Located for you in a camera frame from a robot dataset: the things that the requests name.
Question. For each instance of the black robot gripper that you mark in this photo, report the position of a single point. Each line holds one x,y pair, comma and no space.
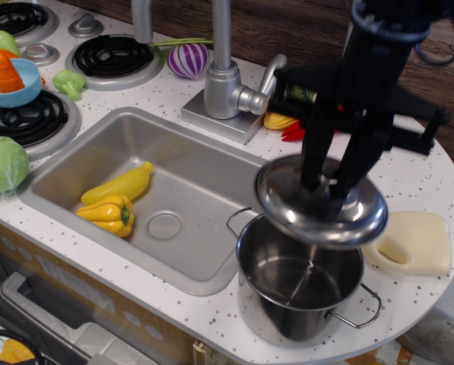
362,87

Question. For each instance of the stainless steel pot lid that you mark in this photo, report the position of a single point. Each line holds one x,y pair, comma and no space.
318,216

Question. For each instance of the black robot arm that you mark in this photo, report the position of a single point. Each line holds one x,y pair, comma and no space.
409,16

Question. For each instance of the red toy chili pepper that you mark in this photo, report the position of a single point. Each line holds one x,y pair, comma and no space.
293,133

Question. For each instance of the green pea can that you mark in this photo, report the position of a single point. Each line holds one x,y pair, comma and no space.
301,93

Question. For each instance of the toy corn cob piece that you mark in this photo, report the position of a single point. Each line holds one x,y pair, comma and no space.
276,121

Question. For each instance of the silver toy faucet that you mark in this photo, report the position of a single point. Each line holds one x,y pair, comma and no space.
226,106

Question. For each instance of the cream toy detergent bottle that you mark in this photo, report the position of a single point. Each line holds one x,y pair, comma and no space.
415,243

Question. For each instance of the purple toy onion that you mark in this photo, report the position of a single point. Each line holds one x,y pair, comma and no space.
187,57

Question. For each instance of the silver toy sink basin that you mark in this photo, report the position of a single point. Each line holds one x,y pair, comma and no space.
198,190

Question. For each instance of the yellow toy squash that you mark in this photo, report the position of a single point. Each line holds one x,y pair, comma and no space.
130,184

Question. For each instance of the grey sneaker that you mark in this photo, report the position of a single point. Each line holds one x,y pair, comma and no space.
432,337

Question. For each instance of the yellow toy bell pepper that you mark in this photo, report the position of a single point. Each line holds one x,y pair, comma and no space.
112,213

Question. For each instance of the black stove burner back right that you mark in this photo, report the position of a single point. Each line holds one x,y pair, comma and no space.
114,62

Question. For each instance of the black stove burner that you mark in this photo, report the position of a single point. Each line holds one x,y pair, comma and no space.
28,23
114,62
43,126

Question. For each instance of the grey stove knob upper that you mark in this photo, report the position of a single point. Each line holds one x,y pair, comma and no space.
87,26

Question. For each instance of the grey stove knob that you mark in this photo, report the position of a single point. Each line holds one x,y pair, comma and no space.
41,54
87,26

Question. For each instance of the green toy broccoli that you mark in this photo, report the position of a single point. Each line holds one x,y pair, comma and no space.
69,83

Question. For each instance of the black stove burner front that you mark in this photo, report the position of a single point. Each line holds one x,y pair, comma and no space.
43,126

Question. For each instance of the grey stove knob lower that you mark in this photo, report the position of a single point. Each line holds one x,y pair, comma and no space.
41,54

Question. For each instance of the blue plastic bowl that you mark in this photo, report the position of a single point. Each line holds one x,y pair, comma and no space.
30,75

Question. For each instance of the black stove burner back left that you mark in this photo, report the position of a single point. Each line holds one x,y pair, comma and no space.
28,23

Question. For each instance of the green toy cabbage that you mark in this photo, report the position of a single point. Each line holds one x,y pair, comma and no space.
14,164

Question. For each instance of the orange toy carrot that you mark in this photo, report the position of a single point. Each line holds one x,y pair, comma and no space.
10,79

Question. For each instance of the light green toy pear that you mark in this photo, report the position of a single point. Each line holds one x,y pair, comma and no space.
8,42

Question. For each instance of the orange object bottom left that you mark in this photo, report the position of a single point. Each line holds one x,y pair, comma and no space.
15,352

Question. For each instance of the grey post left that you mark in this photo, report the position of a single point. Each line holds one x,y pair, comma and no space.
142,20

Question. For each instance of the toy oven door handle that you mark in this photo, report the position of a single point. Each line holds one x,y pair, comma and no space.
49,313

